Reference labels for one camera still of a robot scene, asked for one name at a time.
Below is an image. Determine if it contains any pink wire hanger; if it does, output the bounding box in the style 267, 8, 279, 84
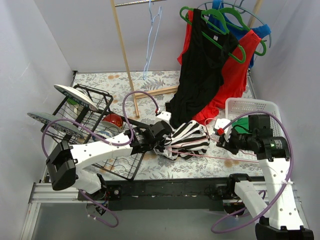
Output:
168, 118, 259, 164

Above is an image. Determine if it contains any black white striped tank top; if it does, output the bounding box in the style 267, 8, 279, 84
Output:
153, 120, 210, 161

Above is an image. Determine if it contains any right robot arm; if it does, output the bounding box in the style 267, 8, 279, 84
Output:
214, 110, 315, 240

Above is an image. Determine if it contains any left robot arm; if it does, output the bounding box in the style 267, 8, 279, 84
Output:
46, 120, 172, 200

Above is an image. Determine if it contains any red tank top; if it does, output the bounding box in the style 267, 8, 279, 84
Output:
192, 26, 270, 124

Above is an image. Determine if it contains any green hanger front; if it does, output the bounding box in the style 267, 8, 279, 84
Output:
179, 6, 246, 64

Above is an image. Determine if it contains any green hanger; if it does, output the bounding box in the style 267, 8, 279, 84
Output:
179, 6, 246, 64
219, 7, 267, 57

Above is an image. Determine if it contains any green hanger rear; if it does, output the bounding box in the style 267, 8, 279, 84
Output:
219, 7, 267, 57

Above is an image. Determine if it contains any blue tank top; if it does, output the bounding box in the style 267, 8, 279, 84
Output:
207, 0, 272, 69

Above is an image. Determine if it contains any green shirt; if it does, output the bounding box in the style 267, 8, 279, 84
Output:
231, 117, 249, 132

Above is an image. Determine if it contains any white plastic basket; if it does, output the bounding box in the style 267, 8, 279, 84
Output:
225, 97, 282, 162

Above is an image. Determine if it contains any floral tablecloth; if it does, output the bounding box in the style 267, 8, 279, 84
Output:
70, 70, 263, 180

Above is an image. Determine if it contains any red bowl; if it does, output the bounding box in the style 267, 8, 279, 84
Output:
101, 113, 124, 130

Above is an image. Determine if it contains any blue white bowl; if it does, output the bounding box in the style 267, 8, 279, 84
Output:
96, 130, 114, 139

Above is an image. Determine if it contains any wooden clothes rack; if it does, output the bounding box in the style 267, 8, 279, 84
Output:
110, 0, 264, 118

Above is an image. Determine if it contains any grey-green patterned plate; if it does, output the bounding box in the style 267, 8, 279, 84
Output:
27, 112, 84, 138

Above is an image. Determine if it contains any white patterned plate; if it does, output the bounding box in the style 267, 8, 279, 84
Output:
53, 84, 99, 112

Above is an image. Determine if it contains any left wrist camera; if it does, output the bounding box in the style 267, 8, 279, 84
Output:
155, 111, 172, 122

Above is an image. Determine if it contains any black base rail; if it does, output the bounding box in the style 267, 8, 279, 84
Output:
91, 177, 241, 211

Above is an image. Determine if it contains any black wire dish rack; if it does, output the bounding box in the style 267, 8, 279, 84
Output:
45, 84, 147, 181

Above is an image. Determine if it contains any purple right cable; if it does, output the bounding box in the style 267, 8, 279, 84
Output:
210, 111, 294, 235

